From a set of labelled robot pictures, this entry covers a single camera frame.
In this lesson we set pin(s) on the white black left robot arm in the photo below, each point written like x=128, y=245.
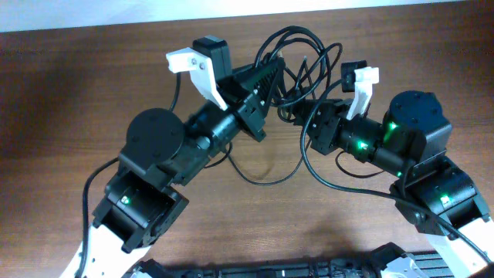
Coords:
x=140, y=202

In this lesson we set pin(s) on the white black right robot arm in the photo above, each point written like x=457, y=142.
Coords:
x=432, y=193

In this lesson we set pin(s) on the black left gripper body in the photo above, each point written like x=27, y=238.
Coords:
x=252, y=112

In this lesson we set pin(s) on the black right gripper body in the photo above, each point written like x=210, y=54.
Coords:
x=324, y=141

